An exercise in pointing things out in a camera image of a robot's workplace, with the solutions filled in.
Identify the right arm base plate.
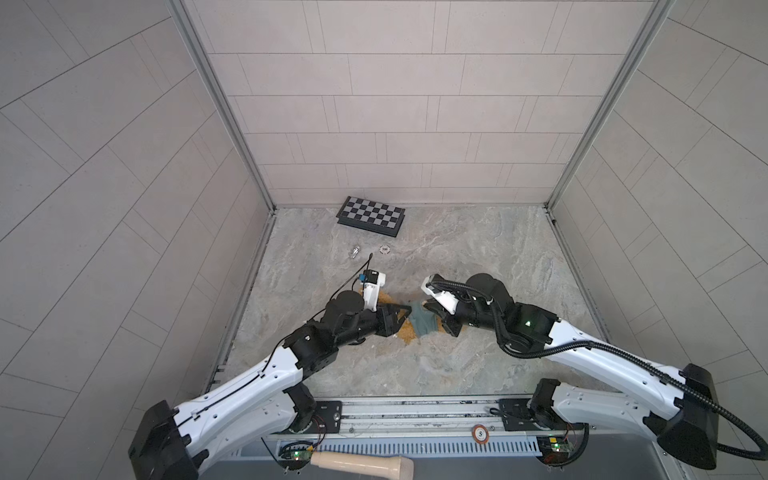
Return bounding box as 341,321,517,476
489,398,563,432

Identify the aluminium mounting rail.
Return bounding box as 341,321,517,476
167,393,667,444

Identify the grey-green teddy sweater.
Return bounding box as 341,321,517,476
409,301,440,338

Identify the round red white sticker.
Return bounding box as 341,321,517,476
471,424,489,445

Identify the folded black white chessboard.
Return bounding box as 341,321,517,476
336,196,405,237

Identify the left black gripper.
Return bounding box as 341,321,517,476
330,302,411,350

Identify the tan teddy bear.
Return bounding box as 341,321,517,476
352,292,445,345

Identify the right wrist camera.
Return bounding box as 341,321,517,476
421,274,459,315

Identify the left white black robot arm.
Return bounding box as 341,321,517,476
128,290,411,479

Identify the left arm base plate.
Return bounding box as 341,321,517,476
286,400,343,436

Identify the right green circuit board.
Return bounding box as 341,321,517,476
536,436,571,465

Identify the beige wooden handle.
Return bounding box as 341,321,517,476
310,452,415,480

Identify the green circuit board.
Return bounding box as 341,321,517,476
277,441,315,471
536,436,571,465

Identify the left black camera cable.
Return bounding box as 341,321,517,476
263,253,374,361

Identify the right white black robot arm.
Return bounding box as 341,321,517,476
421,273,719,470

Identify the right black corrugated cable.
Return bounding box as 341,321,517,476
429,277,768,462

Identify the left green circuit board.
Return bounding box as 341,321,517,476
277,441,315,471

